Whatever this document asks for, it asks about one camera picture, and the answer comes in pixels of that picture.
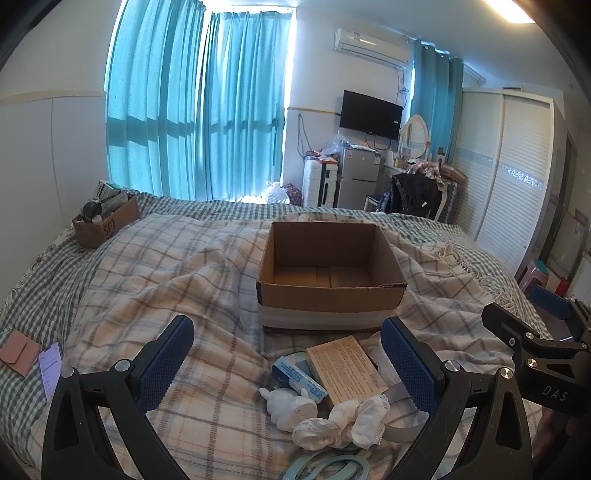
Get white slatted wardrobe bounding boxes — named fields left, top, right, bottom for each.
left=450, top=88, right=568, bottom=275

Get pink plastic stool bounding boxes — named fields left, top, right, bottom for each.
left=519, top=259, right=550, bottom=292

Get wide turquoise curtain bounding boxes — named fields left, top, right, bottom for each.
left=105, top=0, right=206, bottom=200

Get smartphone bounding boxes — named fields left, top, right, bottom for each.
left=38, top=340, right=64, bottom=402

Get green and white packet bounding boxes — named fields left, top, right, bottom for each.
left=95, top=181, right=129, bottom=208

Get pale teal scissors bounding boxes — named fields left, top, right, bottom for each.
left=281, top=450, right=372, bottom=480

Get small cardboard box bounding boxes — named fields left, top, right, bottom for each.
left=72, top=196, right=140, bottom=249

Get white air conditioner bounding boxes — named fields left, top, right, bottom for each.
left=333, top=28, right=411, bottom=65

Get ceiling light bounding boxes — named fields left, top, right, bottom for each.
left=485, top=0, right=536, bottom=23

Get oval white mirror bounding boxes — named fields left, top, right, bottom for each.
left=399, top=114, right=431, bottom=160

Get green checked bedsheet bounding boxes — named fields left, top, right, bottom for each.
left=0, top=191, right=555, bottom=480

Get silver fridge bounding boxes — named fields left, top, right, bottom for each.
left=336, top=147, right=382, bottom=209

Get black jacket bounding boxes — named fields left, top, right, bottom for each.
left=389, top=173, right=443, bottom=217

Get white suitcase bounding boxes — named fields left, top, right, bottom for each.
left=302, top=156, right=340, bottom=208

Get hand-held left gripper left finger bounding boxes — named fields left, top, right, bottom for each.
left=41, top=315, right=195, bottom=480

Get white figurine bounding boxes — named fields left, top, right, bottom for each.
left=259, top=387, right=318, bottom=433

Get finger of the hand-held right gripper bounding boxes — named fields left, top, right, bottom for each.
left=530, top=285, right=591, bottom=343
left=481, top=302, right=542, bottom=354

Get white lace sock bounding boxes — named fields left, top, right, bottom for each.
left=292, top=416, right=347, bottom=451
left=329, top=395, right=391, bottom=449

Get tan printed box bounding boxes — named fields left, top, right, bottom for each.
left=305, top=335, right=389, bottom=411

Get pink wallet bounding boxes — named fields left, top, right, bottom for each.
left=0, top=330, right=41, bottom=378

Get black wall television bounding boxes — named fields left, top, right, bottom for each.
left=339, top=90, right=403, bottom=141

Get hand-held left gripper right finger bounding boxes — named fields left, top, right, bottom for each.
left=380, top=316, right=541, bottom=480

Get brown patterned cloth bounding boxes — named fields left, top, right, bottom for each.
left=406, top=161, right=440, bottom=182

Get blue cable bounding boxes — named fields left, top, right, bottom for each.
left=298, top=111, right=311, bottom=155

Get narrow turquoise curtain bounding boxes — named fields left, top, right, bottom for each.
left=412, top=41, right=465, bottom=162

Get grey band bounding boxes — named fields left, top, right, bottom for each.
left=382, top=385, right=431, bottom=444

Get clear plastic bag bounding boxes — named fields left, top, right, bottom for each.
left=321, top=136, right=345, bottom=160

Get clear water jug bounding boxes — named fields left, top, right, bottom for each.
left=264, top=181, right=289, bottom=205

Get blue and white box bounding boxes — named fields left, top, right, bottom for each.
left=271, top=355, right=328, bottom=404

